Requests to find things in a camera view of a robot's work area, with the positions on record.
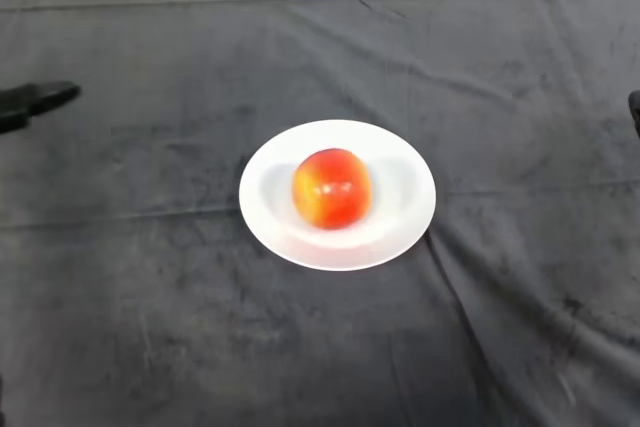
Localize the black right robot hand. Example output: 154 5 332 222
627 89 640 140

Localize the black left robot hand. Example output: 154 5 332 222
0 80 82 136

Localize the red yellow apple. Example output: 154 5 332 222
291 147 374 231

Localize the white round plate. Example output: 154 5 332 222
238 119 437 272

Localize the black cloth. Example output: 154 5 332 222
0 0 640 427

